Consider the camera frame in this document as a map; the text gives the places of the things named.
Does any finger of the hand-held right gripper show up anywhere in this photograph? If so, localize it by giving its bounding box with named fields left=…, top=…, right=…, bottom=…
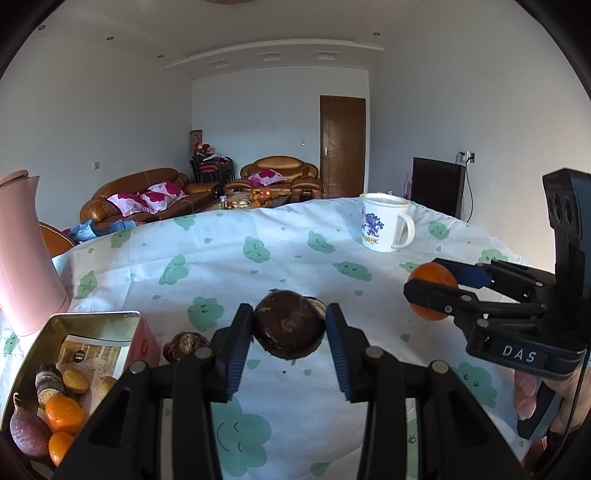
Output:
left=431, top=257, right=557, bottom=308
left=404, top=279, right=550, bottom=344

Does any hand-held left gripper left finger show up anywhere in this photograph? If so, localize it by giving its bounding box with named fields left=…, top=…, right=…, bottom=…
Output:
left=54, top=302, right=256, bottom=480

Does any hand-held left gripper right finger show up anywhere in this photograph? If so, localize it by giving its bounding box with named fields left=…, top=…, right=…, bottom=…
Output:
left=324, top=302, right=520, bottom=480

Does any small orange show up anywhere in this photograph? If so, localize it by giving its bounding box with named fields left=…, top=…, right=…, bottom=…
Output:
left=45, top=396, right=86, bottom=435
left=48, top=431, right=77, bottom=468
left=409, top=261, right=459, bottom=322

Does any pink metal tin box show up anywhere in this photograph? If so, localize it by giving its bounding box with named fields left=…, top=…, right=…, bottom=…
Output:
left=8, top=311, right=163, bottom=472

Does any small yellow fruit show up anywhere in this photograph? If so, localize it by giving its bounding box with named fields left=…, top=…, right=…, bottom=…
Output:
left=95, top=375, right=118, bottom=407

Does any small yellow-brown potato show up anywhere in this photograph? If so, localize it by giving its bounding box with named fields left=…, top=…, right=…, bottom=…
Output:
left=62, top=368, right=90, bottom=394

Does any person's right hand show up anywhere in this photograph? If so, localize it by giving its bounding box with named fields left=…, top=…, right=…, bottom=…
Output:
left=513, top=364, right=589, bottom=437

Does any white printed mug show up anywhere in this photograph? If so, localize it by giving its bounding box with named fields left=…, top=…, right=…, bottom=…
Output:
left=359, top=191, right=416, bottom=253

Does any black television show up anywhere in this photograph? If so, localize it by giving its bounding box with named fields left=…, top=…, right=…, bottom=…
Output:
left=411, top=157, right=466, bottom=220

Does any printed paper liner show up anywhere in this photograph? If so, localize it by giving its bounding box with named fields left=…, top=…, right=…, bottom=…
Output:
left=55, top=335, right=134, bottom=398

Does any cluttered coffee table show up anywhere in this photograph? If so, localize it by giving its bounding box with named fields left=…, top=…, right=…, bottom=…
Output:
left=205, top=189, right=291, bottom=212

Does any pink flowered pillow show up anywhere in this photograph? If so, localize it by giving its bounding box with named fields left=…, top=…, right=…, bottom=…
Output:
left=107, top=193, right=151, bottom=217
left=248, top=169, right=287, bottom=188
left=141, top=181, right=188, bottom=213

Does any brown wooden door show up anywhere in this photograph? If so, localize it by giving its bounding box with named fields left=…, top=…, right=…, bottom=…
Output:
left=320, top=95, right=367, bottom=199

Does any stack of dark chairs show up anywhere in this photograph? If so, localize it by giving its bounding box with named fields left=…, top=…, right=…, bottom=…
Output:
left=191, top=152, right=236, bottom=185

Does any blue jeans pile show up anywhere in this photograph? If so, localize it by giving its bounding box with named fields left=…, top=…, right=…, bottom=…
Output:
left=67, top=218, right=137, bottom=243

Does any brown leather armchair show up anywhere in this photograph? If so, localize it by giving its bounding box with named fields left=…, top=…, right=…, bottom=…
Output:
left=225, top=156, right=325, bottom=201

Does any brown leather sofa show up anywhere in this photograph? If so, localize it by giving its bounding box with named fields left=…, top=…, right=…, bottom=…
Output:
left=79, top=167, right=222, bottom=224

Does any brown wooden chair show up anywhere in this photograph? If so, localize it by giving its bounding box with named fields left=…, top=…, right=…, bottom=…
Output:
left=39, top=222, right=77, bottom=259

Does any pink electric kettle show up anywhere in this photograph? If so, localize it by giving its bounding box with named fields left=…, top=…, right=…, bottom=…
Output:
left=0, top=170, right=71, bottom=336

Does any dark power cable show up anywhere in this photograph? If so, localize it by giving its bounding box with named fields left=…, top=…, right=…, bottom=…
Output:
left=464, top=161, right=476, bottom=222

